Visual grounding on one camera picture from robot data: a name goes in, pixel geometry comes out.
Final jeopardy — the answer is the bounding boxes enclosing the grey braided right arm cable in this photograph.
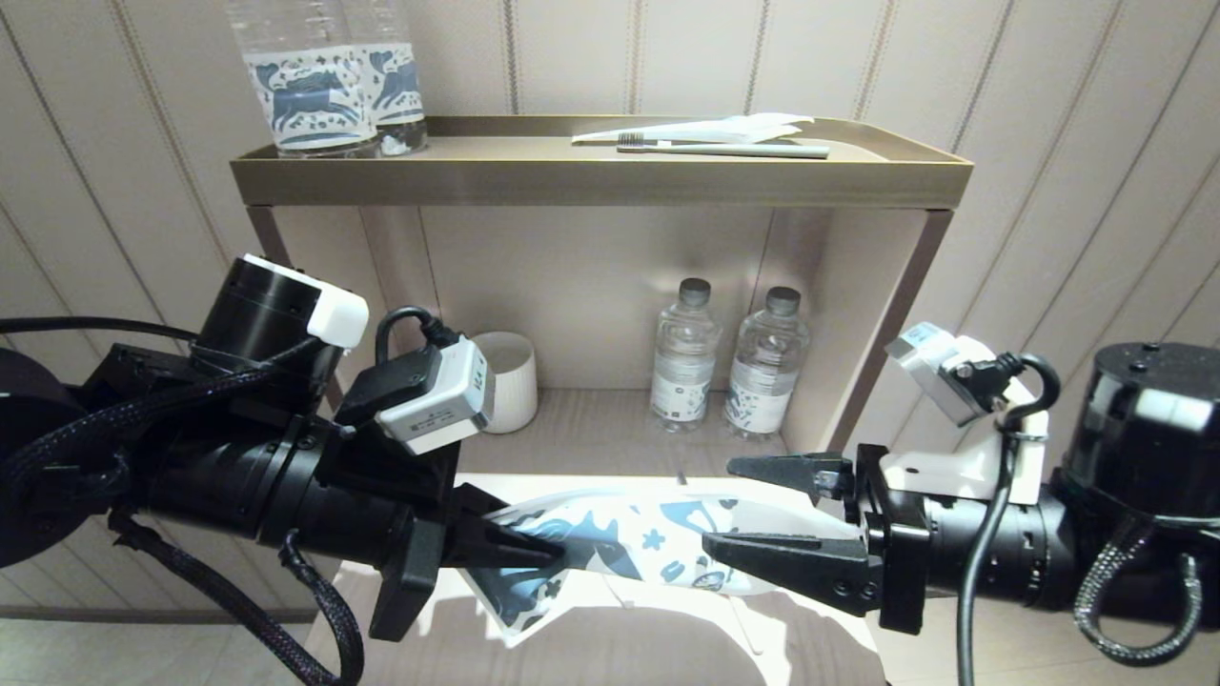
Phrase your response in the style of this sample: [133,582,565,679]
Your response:
[1074,519,1202,665]

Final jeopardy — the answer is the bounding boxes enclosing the brass coloured shelf tray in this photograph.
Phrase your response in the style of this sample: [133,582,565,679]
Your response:
[231,116,975,211]

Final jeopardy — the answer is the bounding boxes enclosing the white paper wrapper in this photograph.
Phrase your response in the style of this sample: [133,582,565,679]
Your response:
[572,112,816,146]

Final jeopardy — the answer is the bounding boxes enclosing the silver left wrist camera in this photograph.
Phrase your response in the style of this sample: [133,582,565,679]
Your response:
[335,335,497,456]

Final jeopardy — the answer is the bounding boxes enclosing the large bottle blue deer label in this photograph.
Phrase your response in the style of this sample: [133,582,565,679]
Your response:
[343,0,430,156]
[227,0,382,158]

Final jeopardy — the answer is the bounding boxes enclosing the black left camera cable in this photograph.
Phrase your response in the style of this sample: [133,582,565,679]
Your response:
[375,305,468,368]

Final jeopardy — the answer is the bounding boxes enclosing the white ribbed ceramic mug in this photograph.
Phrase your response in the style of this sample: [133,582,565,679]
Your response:
[472,331,538,434]

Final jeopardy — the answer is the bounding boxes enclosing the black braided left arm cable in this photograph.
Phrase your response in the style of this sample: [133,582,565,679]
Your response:
[0,338,325,496]
[110,510,368,686]

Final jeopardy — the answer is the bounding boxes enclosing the small water bottle grey cap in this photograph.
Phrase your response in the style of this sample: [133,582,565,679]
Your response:
[650,278,721,434]
[724,286,811,441]

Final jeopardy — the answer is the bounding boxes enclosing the blue white patterned zip pouch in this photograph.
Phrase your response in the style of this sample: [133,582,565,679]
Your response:
[477,488,859,649]

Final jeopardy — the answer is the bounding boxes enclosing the white toothbrush dark bristles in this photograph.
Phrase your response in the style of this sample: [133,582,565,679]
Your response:
[675,471,763,655]

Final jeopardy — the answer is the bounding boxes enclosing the beige wooden shelf cabinet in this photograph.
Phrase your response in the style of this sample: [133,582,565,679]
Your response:
[246,205,954,686]

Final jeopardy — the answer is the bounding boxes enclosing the grey green toothbrush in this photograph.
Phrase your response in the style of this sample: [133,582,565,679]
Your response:
[617,132,831,160]

